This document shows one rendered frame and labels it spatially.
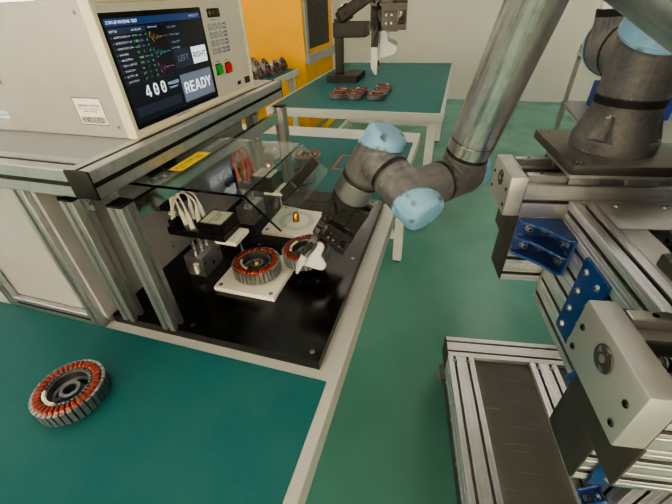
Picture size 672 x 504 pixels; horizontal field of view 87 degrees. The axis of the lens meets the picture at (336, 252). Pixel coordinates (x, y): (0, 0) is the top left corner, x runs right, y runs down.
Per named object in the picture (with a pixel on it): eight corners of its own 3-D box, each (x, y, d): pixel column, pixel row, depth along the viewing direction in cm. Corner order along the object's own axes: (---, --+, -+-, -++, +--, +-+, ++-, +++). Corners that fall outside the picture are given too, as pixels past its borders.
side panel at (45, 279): (115, 317, 78) (38, 182, 59) (104, 327, 76) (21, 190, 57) (23, 295, 85) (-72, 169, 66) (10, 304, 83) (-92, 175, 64)
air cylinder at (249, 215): (265, 213, 109) (262, 197, 106) (254, 225, 104) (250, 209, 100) (250, 211, 111) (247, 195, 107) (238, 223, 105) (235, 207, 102)
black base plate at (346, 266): (383, 206, 114) (383, 200, 113) (319, 370, 65) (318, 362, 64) (253, 192, 126) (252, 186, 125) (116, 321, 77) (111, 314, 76)
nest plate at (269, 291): (299, 261, 89) (299, 257, 88) (274, 302, 77) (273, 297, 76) (246, 253, 92) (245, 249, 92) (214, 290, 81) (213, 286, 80)
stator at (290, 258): (337, 246, 87) (334, 233, 84) (321, 275, 78) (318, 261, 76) (296, 244, 90) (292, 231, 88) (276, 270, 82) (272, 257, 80)
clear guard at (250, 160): (328, 172, 74) (327, 144, 71) (282, 232, 56) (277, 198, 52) (196, 161, 83) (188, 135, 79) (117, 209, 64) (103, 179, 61)
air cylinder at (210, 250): (223, 259, 91) (219, 241, 87) (207, 277, 85) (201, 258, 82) (206, 256, 92) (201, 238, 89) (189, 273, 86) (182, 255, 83)
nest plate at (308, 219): (328, 214, 107) (328, 210, 107) (312, 241, 96) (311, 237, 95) (283, 209, 111) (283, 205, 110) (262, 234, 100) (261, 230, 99)
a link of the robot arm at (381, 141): (390, 146, 56) (361, 114, 59) (359, 197, 63) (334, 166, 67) (420, 147, 61) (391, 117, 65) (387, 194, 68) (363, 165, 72)
